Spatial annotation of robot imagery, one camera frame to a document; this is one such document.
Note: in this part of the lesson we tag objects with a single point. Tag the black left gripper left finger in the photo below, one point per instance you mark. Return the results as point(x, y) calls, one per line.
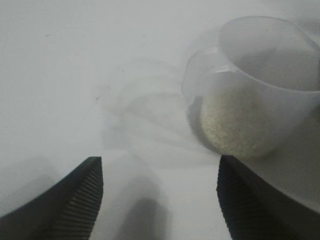
point(62, 200)

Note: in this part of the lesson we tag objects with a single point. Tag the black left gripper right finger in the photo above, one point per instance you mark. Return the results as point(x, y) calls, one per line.
point(255, 205)

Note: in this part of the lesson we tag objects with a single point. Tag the white rice grains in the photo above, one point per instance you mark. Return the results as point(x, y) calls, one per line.
point(237, 125)

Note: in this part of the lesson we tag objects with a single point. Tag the clear plastic measuring cup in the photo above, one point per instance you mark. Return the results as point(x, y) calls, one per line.
point(262, 82)

